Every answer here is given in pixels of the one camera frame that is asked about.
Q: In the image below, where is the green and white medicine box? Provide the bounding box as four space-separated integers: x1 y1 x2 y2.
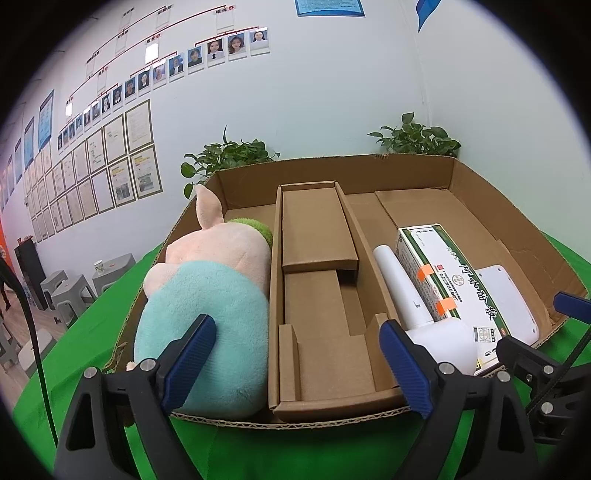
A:
394 223 513 374

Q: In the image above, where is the wall chart of portrait photos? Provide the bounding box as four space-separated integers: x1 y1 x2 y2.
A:
58 4 271 151

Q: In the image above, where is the black cabinet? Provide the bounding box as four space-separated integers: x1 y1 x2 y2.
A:
14 240 47 310

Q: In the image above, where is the wall of framed documents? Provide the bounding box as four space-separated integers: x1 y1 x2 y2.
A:
0 99 163 250

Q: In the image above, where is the white hair dryer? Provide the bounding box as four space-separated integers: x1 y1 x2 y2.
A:
373 246 478 377

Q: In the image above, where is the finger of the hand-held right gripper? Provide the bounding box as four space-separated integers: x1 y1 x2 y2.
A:
553 291 591 326
496 336 591 446

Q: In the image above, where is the green table cloth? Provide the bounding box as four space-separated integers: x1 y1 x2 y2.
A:
9 235 591 480

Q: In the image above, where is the pink pig plush toy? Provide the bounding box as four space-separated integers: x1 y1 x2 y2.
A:
127 185 274 415

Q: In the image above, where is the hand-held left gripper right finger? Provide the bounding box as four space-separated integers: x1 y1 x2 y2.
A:
379 318 541 480

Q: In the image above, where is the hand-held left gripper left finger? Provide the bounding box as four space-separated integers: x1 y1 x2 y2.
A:
54 314 218 480

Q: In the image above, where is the large cardboard box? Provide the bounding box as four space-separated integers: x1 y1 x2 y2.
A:
104 154 589 432

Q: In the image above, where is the green potted plant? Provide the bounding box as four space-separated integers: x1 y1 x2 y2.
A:
181 124 280 199
368 112 462 158

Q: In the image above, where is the cardboard insert tray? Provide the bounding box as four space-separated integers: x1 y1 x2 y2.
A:
268 181 411 422

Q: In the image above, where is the grey plastic stool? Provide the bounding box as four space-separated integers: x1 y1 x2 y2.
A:
16 327 57 377
51 274 93 324
92 254 137 296
41 270 70 301

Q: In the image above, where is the black cable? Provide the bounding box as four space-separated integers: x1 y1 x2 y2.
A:
0 256 60 448

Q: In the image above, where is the white device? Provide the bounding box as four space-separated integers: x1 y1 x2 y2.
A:
473 264 541 348

